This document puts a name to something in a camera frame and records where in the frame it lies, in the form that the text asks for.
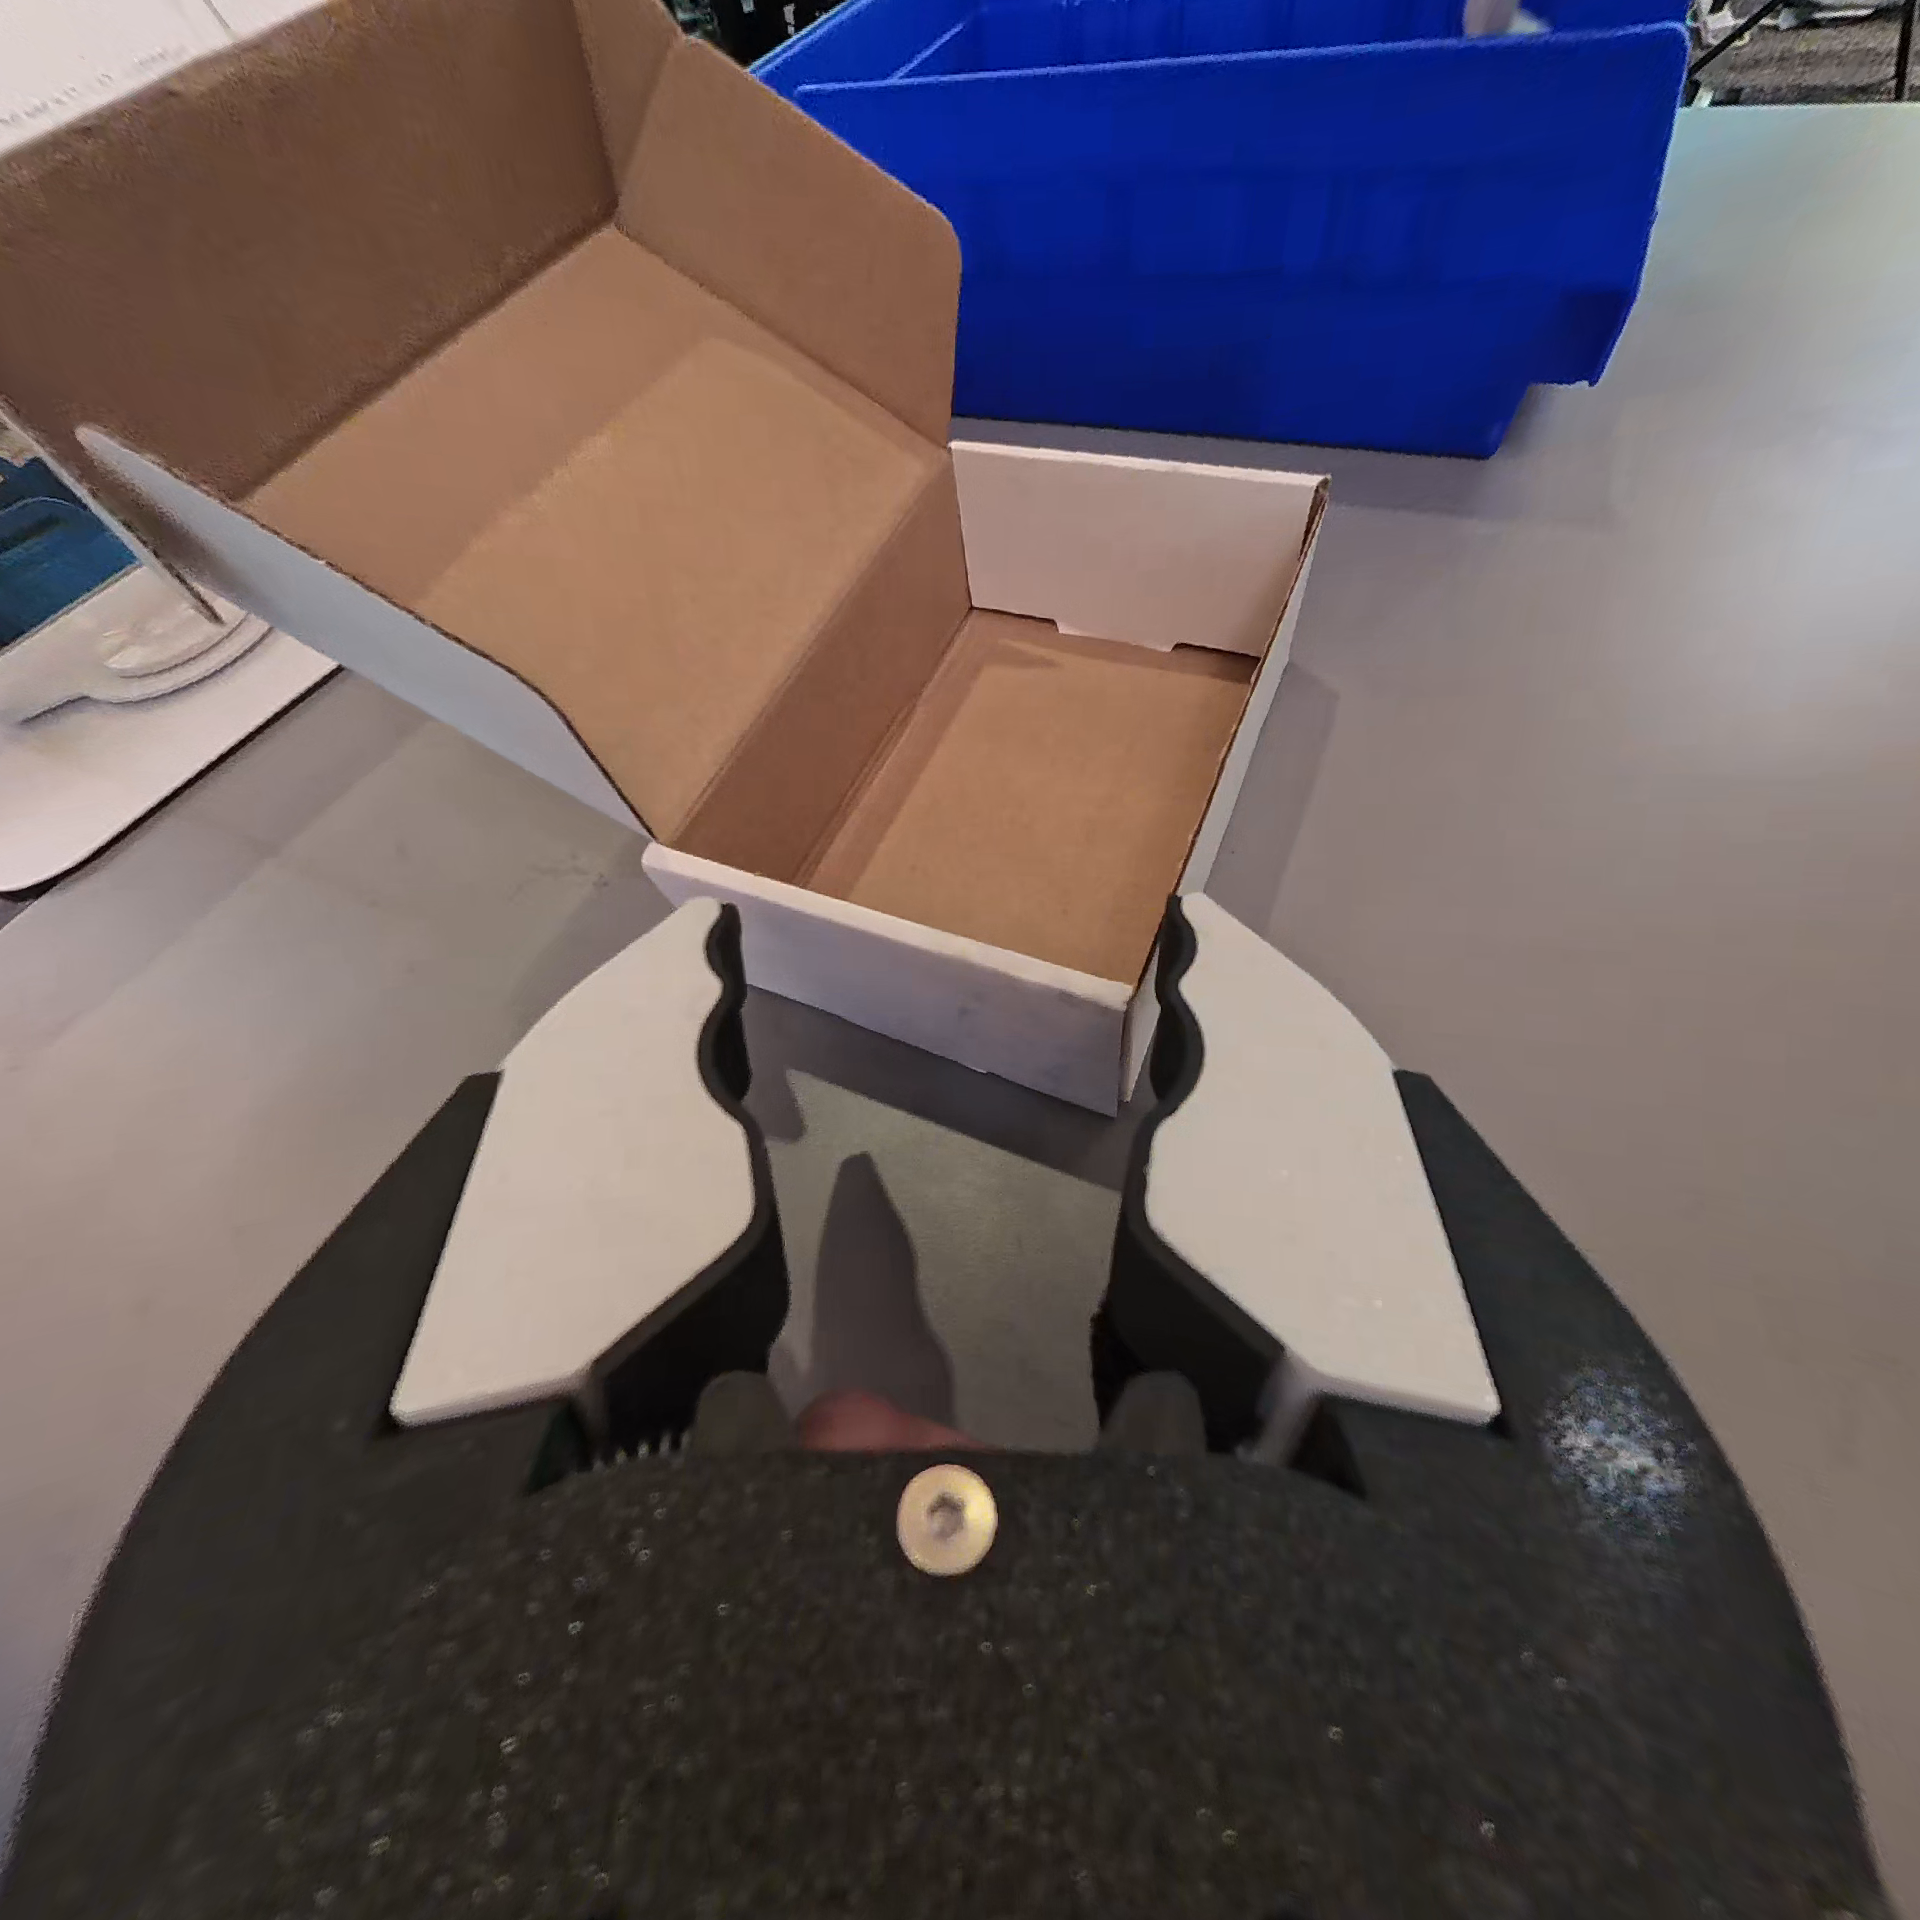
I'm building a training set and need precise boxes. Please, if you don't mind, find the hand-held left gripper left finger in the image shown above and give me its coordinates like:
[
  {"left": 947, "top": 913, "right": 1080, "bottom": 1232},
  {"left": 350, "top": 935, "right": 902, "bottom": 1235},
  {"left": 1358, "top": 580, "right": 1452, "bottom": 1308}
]
[{"left": 391, "top": 895, "right": 790, "bottom": 1453}]

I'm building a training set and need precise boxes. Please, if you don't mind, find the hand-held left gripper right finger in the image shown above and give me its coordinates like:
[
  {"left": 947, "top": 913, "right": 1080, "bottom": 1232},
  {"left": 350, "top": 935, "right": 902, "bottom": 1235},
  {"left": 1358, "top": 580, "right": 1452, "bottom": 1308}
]
[{"left": 1093, "top": 891, "right": 1507, "bottom": 1463}]

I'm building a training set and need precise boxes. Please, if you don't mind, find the blue plastic bin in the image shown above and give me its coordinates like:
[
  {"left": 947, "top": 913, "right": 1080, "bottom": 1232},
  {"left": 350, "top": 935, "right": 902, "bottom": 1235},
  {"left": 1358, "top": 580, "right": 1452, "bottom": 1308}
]
[{"left": 751, "top": 0, "right": 1694, "bottom": 459}]

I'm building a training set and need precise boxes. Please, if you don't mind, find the white stand base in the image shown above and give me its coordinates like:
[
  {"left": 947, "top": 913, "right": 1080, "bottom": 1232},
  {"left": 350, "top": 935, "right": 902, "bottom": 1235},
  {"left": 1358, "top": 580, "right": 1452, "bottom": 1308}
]
[{"left": 0, "top": 592, "right": 340, "bottom": 898}]

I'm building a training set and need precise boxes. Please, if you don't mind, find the printed instruction sheet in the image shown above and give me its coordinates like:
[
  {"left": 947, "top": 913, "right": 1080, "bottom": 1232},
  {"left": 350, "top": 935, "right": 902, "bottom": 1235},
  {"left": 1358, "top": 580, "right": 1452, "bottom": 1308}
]
[{"left": 0, "top": 0, "right": 340, "bottom": 137}]

